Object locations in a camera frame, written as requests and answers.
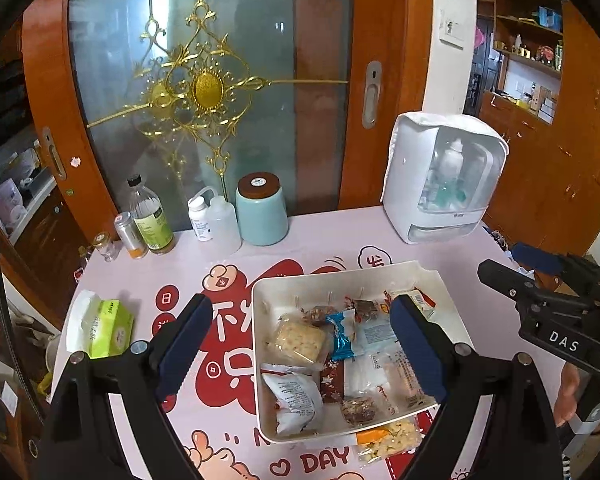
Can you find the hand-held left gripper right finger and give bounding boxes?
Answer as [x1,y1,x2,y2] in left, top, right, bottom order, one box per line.
[389,294,565,480]

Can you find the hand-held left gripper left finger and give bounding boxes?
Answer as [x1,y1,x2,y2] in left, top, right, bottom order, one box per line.
[30,293,215,480]

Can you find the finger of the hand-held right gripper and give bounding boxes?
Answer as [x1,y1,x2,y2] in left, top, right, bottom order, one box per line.
[477,258,537,307]
[510,242,569,277]

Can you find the pale blue white snack packet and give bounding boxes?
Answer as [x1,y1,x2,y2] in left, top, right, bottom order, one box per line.
[355,321,402,357]

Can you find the red white snack packet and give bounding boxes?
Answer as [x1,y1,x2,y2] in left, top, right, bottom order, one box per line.
[383,287,437,313]

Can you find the clear white snack packet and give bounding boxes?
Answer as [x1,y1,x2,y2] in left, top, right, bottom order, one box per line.
[344,354,387,402]

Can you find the dark brown snack packet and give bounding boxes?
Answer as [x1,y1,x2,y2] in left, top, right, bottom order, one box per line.
[351,299,382,322]

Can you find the clear packet yellow pieces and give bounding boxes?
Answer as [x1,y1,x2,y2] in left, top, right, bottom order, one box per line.
[354,419,424,467]

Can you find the white orange snack packet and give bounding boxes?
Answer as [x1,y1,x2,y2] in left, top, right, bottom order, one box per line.
[261,369,325,437]

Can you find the white plastic bin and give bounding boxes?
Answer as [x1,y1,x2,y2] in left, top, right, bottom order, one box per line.
[251,260,477,445]

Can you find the person's right hand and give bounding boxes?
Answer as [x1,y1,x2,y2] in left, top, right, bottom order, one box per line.
[553,359,582,428]

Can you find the green tissue box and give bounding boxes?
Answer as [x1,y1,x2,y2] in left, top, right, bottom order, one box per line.
[66,289,137,360]

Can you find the printed cartoon tablecloth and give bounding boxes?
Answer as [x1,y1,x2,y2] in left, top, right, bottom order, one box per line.
[50,205,548,480]

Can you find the wooden shelf cabinet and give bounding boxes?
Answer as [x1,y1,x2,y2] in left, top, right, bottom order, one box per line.
[462,0,600,273]

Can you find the small silver orange can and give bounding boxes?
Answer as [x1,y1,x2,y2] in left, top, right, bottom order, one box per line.
[113,211,149,260]

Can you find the small glass jar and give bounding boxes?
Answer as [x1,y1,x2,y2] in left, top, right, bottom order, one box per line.
[91,231,119,263]

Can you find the white pill bottle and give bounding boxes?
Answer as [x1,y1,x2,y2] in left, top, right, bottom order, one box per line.
[187,195,214,242]

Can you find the translucent plastic jug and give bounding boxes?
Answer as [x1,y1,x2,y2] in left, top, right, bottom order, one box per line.
[195,185,244,256]

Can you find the clear bottle green label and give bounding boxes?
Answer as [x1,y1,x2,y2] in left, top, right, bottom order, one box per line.
[126,174,177,256]

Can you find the white countertop appliance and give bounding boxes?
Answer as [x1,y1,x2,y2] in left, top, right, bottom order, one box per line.
[380,111,510,245]

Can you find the teal jar wooden lid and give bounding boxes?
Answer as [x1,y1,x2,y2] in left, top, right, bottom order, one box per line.
[235,172,290,247]

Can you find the wooden glass sliding door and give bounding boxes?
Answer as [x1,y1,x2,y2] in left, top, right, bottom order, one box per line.
[21,0,434,248]

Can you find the black cable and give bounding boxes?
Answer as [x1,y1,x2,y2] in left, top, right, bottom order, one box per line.
[0,194,47,423]

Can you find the white wall switch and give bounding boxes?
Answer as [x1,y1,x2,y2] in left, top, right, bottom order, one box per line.
[439,9,469,50]

